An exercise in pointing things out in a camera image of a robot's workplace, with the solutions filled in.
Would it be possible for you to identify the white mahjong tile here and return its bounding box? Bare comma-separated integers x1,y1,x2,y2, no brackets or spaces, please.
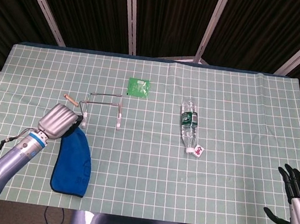
191,144,206,159

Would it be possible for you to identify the white partition base foot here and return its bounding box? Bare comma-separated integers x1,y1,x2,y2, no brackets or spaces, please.
156,52,211,67

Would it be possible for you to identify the green sachet packet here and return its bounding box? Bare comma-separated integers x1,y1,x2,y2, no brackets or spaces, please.
126,77,151,99

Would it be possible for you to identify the small wooden stick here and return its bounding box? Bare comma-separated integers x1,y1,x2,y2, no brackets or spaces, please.
62,94,80,107

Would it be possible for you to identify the green checked tablecloth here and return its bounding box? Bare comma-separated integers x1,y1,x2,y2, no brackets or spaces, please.
0,39,300,224

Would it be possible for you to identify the grey robot arm cable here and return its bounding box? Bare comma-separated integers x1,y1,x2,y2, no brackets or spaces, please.
0,124,40,180

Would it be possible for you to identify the black floor cable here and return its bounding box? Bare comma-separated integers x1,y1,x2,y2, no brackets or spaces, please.
42,205,66,224

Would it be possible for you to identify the clear plastic water bottle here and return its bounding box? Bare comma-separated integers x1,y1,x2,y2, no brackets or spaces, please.
175,95,204,154

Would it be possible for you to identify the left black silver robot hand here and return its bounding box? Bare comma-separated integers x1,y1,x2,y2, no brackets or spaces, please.
36,100,85,144

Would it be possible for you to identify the black and blue cloth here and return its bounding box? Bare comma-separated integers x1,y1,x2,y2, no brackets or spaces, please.
49,124,97,199

